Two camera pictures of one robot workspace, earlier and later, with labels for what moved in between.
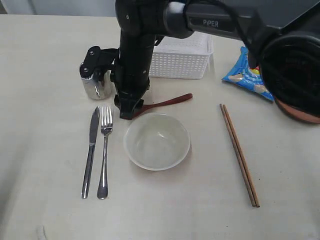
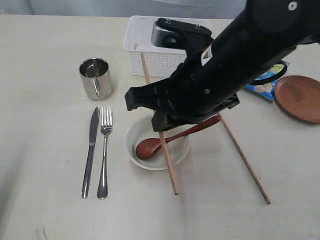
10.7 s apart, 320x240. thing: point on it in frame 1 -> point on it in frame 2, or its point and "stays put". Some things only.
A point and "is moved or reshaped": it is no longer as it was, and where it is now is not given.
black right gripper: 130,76 -> 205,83
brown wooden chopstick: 241,168 -> 166,153
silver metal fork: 106,126 stays put
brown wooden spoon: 140,109 is moved or reshaped
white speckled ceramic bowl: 156,141 stays put
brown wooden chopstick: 242,157 is moved or reshaped
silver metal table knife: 93,137 stays put
